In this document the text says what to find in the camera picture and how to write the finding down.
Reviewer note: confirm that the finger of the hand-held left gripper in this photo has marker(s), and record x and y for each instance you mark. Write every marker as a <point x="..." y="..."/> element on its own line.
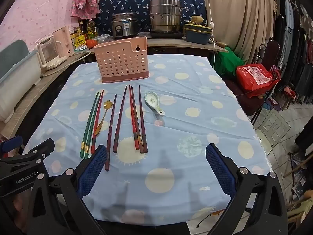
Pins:
<point x="36" y="153"/>
<point x="11" y="143"/>

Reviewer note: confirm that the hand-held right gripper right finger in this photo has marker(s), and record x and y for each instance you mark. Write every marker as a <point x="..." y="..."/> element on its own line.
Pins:
<point x="220" y="169"/>

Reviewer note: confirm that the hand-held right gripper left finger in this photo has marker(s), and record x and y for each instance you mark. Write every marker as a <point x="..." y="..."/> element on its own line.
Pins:
<point x="93" y="171"/>

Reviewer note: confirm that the dark maroon chopstick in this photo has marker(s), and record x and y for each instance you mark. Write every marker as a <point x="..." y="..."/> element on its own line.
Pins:
<point x="120" y="117"/>
<point x="112" y="127"/>

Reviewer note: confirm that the red chopstick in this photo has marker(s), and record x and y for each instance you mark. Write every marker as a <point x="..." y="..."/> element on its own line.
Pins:
<point x="133" y="117"/>
<point x="98" y="117"/>

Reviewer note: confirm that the red and brown chopsticks group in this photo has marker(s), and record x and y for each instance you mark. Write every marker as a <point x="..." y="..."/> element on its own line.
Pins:
<point x="138" y="127"/>

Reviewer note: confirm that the pink perforated utensil holder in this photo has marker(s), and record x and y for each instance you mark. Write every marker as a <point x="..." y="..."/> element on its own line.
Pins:
<point x="117" y="61"/>

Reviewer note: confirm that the white bin with blue lid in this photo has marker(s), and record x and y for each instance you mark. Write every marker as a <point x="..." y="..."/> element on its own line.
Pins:
<point x="17" y="78"/>

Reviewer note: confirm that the gold flower-shaped spoon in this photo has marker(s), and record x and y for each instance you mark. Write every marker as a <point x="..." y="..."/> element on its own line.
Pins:
<point x="106" y="104"/>

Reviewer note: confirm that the dark metal chair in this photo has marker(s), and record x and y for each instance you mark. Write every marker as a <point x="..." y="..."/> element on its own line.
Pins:
<point x="247" y="102"/>

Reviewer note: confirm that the blue planet-print tablecloth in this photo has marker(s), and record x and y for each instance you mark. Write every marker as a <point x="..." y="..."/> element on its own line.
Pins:
<point x="183" y="102"/>

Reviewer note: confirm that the white ceramic soup spoon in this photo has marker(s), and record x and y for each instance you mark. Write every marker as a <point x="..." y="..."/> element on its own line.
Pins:
<point x="150" y="99"/>

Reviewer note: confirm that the glass kettle with white base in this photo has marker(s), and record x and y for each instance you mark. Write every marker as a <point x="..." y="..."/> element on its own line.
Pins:
<point x="50" y="53"/>

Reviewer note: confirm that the red printed bag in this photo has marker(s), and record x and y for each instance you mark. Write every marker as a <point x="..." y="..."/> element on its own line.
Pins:
<point x="254" y="77"/>

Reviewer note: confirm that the green plastic bag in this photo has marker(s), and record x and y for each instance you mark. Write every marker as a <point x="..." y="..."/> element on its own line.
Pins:
<point x="227" y="60"/>

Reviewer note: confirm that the blue and white packet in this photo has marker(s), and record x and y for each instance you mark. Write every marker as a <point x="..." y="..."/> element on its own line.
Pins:
<point x="79" y="49"/>

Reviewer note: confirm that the pink electric kettle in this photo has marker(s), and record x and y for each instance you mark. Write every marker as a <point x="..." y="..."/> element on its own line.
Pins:
<point x="63" y="41"/>

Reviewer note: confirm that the yellow-labelled bottle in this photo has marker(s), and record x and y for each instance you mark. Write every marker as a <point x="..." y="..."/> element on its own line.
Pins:
<point x="78" y="40"/>

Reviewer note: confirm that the red tomato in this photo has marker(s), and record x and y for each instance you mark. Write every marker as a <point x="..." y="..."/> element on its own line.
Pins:
<point x="91" y="43"/>

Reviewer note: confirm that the dark sauce bottle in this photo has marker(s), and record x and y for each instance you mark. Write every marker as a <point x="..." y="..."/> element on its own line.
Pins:
<point x="82" y="30"/>

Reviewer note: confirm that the clear plastic food container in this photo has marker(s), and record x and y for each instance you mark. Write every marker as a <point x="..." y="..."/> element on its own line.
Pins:
<point x="102" y="39"/>

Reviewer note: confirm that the blue plastic basin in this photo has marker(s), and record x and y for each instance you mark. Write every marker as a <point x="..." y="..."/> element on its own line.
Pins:
<point x="196" y="38"/>

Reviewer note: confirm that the pink dotted curtain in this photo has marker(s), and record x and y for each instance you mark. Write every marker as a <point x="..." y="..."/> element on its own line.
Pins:
<point x="36" y="12"/>

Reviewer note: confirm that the row of hanging clothes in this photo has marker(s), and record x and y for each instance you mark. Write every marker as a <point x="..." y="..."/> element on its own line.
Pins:
<point x="293" y="53"/>

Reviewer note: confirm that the black induction cooker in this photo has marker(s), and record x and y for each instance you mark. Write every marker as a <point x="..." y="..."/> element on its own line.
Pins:
<point x="166" y="34"/>

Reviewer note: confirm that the silver rice cooker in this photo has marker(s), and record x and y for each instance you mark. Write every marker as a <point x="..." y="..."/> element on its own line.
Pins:
<point x="124" y="27"/>

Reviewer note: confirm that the beige curtain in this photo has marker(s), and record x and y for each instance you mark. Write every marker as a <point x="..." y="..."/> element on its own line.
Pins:
<point x="239" y="17"/>

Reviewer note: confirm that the stainless steel steamer pot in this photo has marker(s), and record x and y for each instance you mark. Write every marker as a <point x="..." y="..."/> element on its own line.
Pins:
<point x="165" y="14"/>

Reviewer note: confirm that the navy printed cloth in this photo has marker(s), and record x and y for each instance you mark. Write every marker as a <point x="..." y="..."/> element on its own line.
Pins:
<point x="127" y="2"/>

